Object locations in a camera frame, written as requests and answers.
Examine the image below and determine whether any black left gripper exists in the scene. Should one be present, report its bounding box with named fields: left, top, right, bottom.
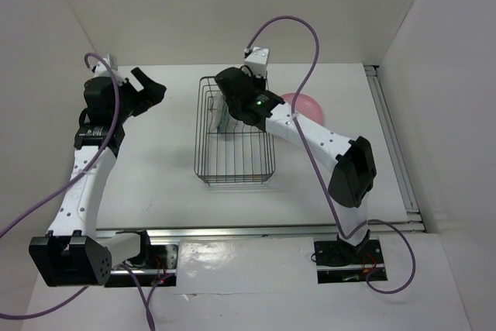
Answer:
left=111, top=67, right=165, bottom=123

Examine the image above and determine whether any pink plastic plate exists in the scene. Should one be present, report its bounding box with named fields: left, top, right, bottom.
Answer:
left=295, top=93, right=324, bottom=126

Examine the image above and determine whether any clear glass plate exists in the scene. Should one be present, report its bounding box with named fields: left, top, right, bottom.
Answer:
left=209, top=91, right=227, bottom=133

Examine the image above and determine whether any blue green patterned plate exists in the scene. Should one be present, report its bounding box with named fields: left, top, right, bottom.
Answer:
left=217, top=107, right=233, bottom=133

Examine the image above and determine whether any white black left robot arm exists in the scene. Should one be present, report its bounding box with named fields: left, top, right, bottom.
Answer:
left=29, top=67, right=167, bottom=287

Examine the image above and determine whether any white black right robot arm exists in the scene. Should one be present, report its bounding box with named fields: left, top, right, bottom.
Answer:
left=215, top=67, right=377, bottom=263

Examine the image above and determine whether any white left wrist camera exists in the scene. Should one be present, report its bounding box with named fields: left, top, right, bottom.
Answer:
left=106, top=54, right=118, bottom=71

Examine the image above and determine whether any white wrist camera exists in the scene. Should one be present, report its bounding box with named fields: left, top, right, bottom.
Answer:
left=243, top=47, right=270, bottom=79
left=106, top=54, right=118, bottom=71

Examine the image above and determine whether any dark wire dish rack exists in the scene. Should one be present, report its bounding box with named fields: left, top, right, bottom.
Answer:
left=194, top=76, right=276, bottom=185

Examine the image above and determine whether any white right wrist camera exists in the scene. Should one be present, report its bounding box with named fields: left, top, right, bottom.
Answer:
left=243, top=47, right=270, bottom=79

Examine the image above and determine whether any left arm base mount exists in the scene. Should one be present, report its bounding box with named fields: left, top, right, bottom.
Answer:
left=98, top=230, right=179, bottom=288

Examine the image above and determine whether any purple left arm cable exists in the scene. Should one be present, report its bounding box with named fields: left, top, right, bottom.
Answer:
left=0, top=52, right=157, bottom=331

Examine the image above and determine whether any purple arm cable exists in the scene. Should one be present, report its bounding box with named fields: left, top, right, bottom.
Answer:
left=246, top=15, right=418, bottom=294
left=0, top=52, right=157, bottom=331

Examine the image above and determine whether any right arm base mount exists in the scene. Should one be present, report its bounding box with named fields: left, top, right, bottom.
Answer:
left=310, top=239, right=388, bottom=284

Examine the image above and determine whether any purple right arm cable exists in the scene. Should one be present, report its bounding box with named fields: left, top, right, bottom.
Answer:
left=246, top=15, right=418, bottom=294

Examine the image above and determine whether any aluminium side rail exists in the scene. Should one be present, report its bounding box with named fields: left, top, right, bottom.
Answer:
left=363, top=65, right=425, bottom=232

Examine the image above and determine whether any aluminium front rail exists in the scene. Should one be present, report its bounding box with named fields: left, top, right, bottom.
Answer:
left=96, top=221, right=425, bottom=240

